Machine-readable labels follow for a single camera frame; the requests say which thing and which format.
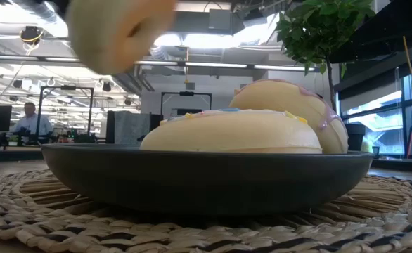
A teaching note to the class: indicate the green leafy plant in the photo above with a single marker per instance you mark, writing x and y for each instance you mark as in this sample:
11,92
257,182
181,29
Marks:
318,31

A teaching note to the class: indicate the round black ceiling lamp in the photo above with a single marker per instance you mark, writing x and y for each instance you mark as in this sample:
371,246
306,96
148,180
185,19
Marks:
31,34

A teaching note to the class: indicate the tall black frame stand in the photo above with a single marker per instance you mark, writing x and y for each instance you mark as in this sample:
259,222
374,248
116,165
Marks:
39,112

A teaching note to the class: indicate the grey ceiling box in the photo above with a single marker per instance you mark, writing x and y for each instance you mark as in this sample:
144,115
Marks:
220,19

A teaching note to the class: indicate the dark grey plate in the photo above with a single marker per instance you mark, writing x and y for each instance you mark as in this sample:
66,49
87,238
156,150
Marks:
206,182

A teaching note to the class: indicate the black plant pot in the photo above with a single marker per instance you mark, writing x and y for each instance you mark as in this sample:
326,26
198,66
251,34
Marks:
355,137

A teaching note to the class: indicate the long ceiling light bar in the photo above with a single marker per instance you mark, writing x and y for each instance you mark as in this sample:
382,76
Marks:
213,65

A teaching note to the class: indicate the person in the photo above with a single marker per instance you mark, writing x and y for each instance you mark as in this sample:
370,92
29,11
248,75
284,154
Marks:
30,121

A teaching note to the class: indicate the wide black frame stand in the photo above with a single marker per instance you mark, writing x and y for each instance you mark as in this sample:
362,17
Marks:
186,93

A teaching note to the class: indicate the pink iced donut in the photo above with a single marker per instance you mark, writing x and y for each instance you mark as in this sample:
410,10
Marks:
280,98

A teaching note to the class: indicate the round woven placemat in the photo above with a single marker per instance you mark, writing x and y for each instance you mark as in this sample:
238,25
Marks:
33,225

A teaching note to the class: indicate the chocolate iced donut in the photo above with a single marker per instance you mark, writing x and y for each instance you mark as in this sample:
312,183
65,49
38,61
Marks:
114,35

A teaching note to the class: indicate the white iced sprinkled donut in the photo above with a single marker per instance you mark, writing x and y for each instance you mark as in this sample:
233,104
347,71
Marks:
234,135

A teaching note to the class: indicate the grey partition panel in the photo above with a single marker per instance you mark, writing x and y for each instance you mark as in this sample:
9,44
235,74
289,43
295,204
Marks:
127,126

